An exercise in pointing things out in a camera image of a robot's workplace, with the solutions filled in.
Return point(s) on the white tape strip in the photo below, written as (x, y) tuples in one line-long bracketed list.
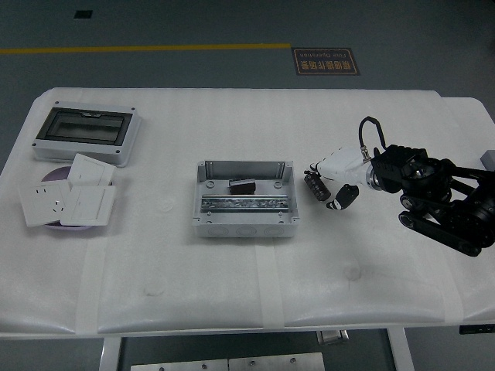
[(91, 286)]

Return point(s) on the open grey junction box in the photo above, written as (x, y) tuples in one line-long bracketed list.
[(216, 185)]

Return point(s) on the brown floor sign sticker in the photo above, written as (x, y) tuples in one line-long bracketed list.
[(325, 62)]

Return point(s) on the grey block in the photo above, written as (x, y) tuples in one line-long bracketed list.
[(489, 159)]

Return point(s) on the silver metal bracket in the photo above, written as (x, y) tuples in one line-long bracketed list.
[(332, 337)]

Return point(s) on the round purple plate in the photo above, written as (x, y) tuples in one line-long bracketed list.
[(56, 174)]

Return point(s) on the grey metal base plate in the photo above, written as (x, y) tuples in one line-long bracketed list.
[(276, 363), (178, 366)]

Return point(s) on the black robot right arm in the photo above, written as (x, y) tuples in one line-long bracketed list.
[(417, 174)]

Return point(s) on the white table leg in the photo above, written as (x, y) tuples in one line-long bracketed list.
[(402, 351), (111, 353)]

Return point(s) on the white wall socket panel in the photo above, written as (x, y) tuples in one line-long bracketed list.
[(38, 205)]

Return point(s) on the white foam mat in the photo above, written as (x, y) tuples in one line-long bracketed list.
[(232, 127)]

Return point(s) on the grey enclosure with transparent cover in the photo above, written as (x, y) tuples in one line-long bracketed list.
[(46, 147)]

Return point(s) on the silver metal DIN rail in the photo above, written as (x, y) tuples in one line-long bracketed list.
[(243, 203)]

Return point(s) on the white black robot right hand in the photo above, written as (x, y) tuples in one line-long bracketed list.
[(344, 166)]

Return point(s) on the white wall switch panel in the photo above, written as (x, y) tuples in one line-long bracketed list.
[(89, 205), (91, 169)]

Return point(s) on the black table control panel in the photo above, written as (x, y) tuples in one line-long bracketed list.
[(477, 330)]

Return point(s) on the plain black cylindrical battery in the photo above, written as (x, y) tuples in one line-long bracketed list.
[(241, 186)]

